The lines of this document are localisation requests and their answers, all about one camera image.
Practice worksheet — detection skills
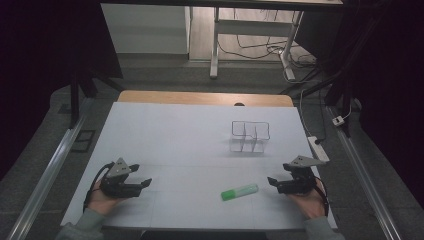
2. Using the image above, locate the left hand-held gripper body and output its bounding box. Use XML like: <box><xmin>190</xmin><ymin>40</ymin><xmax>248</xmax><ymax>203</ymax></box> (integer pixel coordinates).
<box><xmin>99</xmin><ymin>157</ymin><xmax>143</xmax><ymax>199</ymax></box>

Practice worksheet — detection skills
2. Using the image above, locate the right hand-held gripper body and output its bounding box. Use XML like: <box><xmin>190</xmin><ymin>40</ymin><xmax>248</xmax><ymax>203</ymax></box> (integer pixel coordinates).
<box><xmin>276</xmin><ymin>155</ymin><xmax>326</xmax><ymax>195</ymax></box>

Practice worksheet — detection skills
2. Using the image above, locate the person's right hand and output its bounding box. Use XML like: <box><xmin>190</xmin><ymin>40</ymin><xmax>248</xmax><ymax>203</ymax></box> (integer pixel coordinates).
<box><xmin>287</xmin><ymin>179</ymin><xmax>327</xmax><ymax>220</ymax></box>

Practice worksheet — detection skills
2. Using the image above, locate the person's left hand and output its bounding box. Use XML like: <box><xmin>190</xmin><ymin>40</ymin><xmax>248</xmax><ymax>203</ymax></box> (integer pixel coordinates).
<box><xmin>87</xmin><ymin>181</ymin><xmax>126</xmax><ymax>216</ymax></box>

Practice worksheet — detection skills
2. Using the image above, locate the white power strip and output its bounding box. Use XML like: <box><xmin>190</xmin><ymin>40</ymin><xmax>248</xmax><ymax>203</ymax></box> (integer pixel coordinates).
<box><xmin>307</xmin><ymin>135</ymin><xmax>330</xmax><ymax>163</ymax></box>

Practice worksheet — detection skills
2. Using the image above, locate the green glue stick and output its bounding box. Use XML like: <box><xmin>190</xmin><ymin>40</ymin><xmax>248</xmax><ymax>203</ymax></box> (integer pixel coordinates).
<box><xmin>220</xmin><ymin>183</ymin><xmax>260</xmax><ymax>202</ymax></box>

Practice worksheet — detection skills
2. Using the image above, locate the clear acrylic divided organizer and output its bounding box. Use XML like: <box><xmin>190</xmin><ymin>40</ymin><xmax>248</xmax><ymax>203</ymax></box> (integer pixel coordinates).
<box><xmin>229</xmin><ymin>120</ymin><xmax>271</xmax><ymax>154</ymax></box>

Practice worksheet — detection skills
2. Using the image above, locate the white table sheet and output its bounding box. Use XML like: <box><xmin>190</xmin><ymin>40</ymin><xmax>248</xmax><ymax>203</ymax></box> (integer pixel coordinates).
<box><xmin>60</xmin><ymin>101</ymin><xmax>338</xmax><ymax>232</ymax></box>

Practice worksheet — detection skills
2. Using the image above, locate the black metal stand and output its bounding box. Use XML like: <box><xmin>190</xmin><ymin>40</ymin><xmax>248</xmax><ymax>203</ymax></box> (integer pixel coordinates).
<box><xmin>68</xmin><ymin>66</ymin><xmax>124</xmax><ymax>129</ymax></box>
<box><xmin>279</xmin><ymin>6</ymin><xmax>384</xmax><ymax>138</ymax></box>

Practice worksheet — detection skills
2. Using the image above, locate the dark curtain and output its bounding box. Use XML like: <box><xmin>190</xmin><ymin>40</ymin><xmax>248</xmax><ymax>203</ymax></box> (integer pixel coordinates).
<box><xmin>0</xmin><ymin>0</ymin><xmax>123</xmax><ymax>181</ymax></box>
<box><xmin>294</xmin><ymin>0</ymin><xmax>424</xmax><ymax>208</ymax></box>

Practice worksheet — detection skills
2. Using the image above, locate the white cabinet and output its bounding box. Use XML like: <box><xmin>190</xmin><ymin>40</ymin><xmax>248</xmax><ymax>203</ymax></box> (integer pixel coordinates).
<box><xmin>100</xmin><ymin>3</ymin><xmax>191</xmax><ymax>55</ymax></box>

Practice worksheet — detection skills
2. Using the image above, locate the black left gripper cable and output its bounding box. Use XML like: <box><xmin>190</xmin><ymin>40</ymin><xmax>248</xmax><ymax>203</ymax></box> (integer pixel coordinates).
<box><xmin>83</xmin><ymin>161</ymin><xmax>116</xmax><ymax>213</ymax></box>

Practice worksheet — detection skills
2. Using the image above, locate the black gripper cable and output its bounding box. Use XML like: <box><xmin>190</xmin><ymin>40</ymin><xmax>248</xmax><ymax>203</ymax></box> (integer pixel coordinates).
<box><xmin>83</xmin><ymin>161</ymin><xmax>116</xmax><ymax>213</ymax></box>
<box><xmin>313</xmin><ymin>184</ymin><xmax>330</xmax><ymax>217</ymax></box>

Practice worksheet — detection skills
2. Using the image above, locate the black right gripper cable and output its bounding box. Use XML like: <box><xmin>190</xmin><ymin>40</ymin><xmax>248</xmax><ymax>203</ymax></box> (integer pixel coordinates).
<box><xmin>313</xmin><ymin>184</ymin><xmax>330</xmax><ymax>217</ymax></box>

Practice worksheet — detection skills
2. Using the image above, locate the black floor frame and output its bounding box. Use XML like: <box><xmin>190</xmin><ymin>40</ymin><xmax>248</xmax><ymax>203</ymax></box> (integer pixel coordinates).
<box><xmin>71</xmin><ymin>129</ymin><xmax>97</xmax><ymax>154</ymax></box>

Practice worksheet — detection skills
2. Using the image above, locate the white power strip cable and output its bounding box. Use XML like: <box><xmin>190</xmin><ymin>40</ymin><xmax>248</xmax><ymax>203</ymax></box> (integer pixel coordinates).
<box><xmin>298</xmin><ymin>88</ymin><xmax>316</xmax><ymax>138</ymax></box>

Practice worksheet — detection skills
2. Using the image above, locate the aluminium rail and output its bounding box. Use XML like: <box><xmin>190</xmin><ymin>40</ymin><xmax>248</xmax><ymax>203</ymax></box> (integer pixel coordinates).
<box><xmin>328</xmin><ymin>106</ymin><xmax>403</xmax><ymax>240</ymax></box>
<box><xmin>6</xmin><ymin>114</ymin><xmax>88</xmax><ymax>240</ymax></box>

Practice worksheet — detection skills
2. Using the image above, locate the black floor cable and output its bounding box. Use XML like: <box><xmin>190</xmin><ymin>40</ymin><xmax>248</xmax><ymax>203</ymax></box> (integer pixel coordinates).
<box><xmin>218</xmin><ymin>8</ymin><xmax>316</xmax><ymax>68</ymax></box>

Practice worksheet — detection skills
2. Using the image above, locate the white desk frame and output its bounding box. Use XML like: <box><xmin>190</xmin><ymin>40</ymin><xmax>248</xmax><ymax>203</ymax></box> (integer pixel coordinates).
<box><xmin>209</xmin><ymin>6</ymin><xmax>305</xmax><ymax>81</ymax></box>

